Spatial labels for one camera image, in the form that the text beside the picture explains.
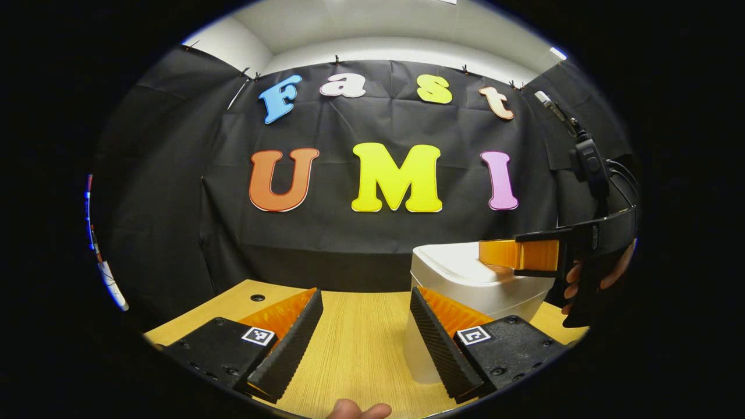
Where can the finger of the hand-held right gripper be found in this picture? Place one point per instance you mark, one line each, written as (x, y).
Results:
(524, 255)

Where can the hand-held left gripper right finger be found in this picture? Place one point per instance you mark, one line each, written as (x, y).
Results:
(436, 343)

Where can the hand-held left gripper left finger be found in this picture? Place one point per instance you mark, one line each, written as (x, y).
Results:
(294, 343)

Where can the white desktop garbage bin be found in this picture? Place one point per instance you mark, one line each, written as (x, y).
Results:
(465, 279)

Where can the wooden desktop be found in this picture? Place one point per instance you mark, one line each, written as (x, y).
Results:
(355, 349)

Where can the black backdrop cloth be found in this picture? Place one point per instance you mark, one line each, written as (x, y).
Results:
(174, 233)

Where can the small ceiling light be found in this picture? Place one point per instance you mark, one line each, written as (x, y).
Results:
(557, 53)

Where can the white side table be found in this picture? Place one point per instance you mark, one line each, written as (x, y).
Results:
(113, 288)

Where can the computer monitor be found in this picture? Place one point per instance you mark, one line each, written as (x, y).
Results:
(90, 215)

